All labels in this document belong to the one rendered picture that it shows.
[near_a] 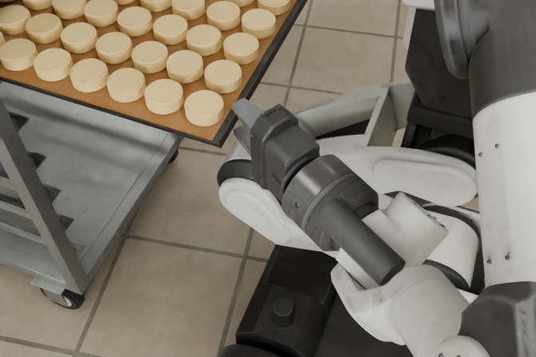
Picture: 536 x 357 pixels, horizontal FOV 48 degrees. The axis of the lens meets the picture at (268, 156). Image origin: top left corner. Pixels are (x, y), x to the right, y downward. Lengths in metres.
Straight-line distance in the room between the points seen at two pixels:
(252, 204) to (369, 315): 0.47
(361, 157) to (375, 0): 1.37
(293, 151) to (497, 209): 0.31
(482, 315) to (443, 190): 0.47
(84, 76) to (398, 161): 0.44
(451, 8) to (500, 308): 0.20
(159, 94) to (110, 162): 0.69
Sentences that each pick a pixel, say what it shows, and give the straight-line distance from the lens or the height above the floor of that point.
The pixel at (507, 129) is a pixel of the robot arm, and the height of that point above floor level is 0.96.
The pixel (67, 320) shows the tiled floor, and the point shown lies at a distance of 1.43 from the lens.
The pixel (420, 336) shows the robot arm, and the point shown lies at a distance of 0.51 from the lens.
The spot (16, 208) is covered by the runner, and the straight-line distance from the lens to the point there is 1.19.
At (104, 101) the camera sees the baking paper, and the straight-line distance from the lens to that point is 0.82.
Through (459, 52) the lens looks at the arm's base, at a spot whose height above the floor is 0.96.
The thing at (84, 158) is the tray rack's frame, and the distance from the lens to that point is 1.49.
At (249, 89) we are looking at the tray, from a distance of 0.81.
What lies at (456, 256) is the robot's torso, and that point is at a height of 0.35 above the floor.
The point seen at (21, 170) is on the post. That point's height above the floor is 0.52.
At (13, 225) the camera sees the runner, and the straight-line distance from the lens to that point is 1.28.
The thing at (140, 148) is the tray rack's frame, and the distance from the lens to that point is 1.47.
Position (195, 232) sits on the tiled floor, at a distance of 1.48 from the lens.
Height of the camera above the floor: 1.24
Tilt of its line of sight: 50 degrees down
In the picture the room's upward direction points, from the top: straight up
